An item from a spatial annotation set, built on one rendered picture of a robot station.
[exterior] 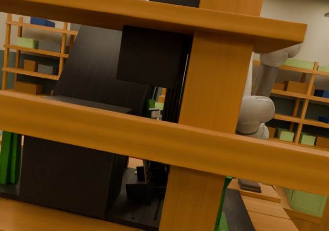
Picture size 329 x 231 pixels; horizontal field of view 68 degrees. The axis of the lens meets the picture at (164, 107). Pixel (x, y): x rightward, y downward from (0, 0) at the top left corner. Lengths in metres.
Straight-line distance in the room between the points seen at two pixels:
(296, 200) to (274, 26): 1.13
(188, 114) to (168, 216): 0.27
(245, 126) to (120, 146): 0.50
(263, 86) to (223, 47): 0.90
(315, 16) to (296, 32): 6.81
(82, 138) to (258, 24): 0.47
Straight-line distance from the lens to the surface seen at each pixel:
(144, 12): 0.58
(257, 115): 0.91
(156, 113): 0.93
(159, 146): 0.57
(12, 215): 0.96
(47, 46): 6.98
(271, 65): 1.42
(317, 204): 1.58
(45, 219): 0.92
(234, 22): 0.57
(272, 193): 1.38
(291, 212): 1.57
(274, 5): 7.11
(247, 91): 1.15
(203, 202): 0.67
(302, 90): 6.61
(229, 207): 1.10
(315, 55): 7.31
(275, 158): 0.60
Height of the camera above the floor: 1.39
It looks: 8 degrees down
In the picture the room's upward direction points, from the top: 10 degrees clockwise
